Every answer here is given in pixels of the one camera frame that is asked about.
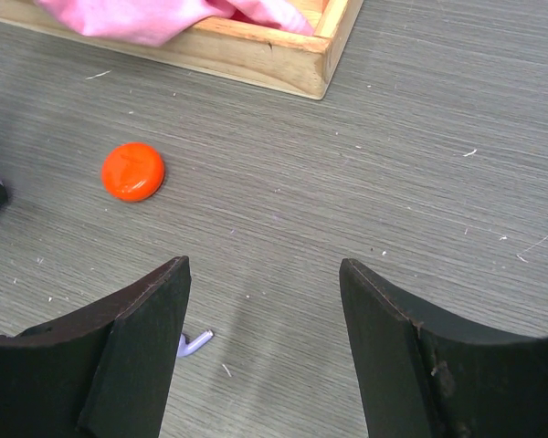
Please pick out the orange earbud charging case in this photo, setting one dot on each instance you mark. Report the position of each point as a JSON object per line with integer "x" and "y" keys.
{"x": 133, "y": 172}

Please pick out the purple earbud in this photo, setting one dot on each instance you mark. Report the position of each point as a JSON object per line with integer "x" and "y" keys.
{"x": 187, "y": 347}

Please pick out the wooden clothes rack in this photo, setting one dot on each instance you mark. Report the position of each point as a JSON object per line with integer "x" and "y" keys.
{"x": 257, "y": 55}

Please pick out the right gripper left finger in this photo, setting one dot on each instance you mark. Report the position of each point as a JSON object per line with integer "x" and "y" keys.
{"x": 103, "y": 370}

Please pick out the pink t-shirt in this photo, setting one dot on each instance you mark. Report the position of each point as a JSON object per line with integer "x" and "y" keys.
{"x": 154, "y": 22}

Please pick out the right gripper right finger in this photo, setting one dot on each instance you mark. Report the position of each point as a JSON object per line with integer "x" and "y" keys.
{"x": 424, "y": 371}

